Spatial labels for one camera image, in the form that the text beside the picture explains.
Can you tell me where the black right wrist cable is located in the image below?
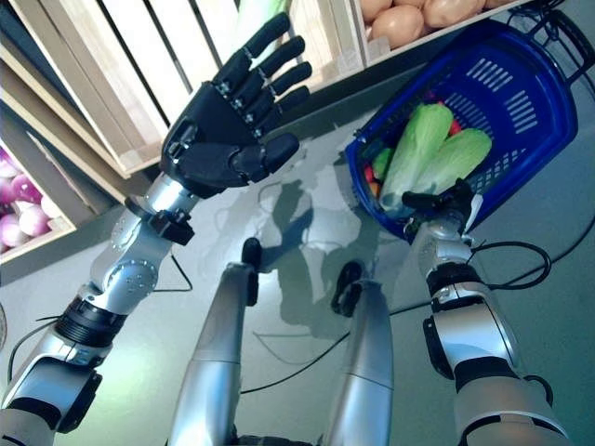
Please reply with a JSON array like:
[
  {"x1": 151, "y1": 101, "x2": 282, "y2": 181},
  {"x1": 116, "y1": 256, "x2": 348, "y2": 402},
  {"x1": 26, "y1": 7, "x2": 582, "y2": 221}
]
[{"x1": 469, "y1": 240, "x2": 552, "y2": 289}]

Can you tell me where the wooden display stand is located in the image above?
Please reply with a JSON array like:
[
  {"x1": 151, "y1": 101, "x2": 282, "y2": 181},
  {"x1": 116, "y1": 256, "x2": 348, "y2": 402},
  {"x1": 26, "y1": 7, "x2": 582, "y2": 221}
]
[
  {"x1": 0, "y1": 0, "x2": 536, "y2": 284},
  {"x1": 0, "y1": 97, "x2": 122, "y2": 287}
]

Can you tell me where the black floor cable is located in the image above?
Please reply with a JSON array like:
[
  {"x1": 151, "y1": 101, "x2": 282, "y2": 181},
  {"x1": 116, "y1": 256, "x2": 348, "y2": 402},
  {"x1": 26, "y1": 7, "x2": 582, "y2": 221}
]
[{"x1": 240, "y1": 0, "x2": 595, "y2": 396}]

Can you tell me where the blue plastic shopping basket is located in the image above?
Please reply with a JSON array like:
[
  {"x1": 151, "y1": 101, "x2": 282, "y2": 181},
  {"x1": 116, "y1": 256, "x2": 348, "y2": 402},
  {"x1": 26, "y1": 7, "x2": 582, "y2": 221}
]
[{"x1": 344, "y1": 19, "x2": 580, "y2": 243}]

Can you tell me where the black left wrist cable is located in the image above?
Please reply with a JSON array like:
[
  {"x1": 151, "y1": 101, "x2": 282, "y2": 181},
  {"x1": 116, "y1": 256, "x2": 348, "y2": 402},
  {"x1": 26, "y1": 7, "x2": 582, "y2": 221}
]
[{"x1": 7, "y1": 250, "x2": 192, "y2": 377}]

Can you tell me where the silver left robot leg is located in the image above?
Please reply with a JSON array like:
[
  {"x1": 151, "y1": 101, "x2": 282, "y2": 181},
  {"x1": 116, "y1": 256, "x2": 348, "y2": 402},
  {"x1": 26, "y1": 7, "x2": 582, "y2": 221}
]
[{"x1": 169, "y1": 236, "x2": 260, "y2": 446}]

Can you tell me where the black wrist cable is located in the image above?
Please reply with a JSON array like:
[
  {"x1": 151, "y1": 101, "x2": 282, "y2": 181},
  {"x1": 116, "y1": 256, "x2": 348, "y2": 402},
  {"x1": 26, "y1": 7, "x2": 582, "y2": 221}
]
[
  {"x1": 469, "y1": 240, "x2": 552, "y2": 289},
  {"x1": 7, "y1": 250, "x2": 192, "y2": 377}
]

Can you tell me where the round green toy lettuce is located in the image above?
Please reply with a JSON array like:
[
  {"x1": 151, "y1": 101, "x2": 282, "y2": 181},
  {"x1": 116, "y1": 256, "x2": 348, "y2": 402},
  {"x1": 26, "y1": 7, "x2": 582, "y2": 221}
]
[{"x1": 371, "y1": 148, "x2": 394, "y2": 180}]

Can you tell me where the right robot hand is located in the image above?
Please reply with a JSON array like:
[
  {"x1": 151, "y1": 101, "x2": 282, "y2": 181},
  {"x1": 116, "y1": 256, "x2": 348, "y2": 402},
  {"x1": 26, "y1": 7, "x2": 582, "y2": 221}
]
[{"x1": 402, "y1": 178, "x2": 476, "y2": 220}]

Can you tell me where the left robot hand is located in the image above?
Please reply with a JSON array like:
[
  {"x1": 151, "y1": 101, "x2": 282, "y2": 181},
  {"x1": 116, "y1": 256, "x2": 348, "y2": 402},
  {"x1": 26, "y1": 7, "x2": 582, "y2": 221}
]
[{"x1": 159, "y1": 12, "x2": 313, "y2": 201}]

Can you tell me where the black robot waist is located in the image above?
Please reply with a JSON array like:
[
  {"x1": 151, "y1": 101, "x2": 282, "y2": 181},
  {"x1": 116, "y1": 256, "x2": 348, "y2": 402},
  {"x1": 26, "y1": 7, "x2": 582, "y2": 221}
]
[{"x1": 231, "y1": 431, "x2": 326, "y2": 446}]

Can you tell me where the black basket pull handle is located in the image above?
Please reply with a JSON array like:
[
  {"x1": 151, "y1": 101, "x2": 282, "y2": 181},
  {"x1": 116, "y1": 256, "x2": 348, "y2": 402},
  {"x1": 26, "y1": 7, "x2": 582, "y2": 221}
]
[{"x1": 506, "y1": 0, "x2": 589, "y2": 85}]

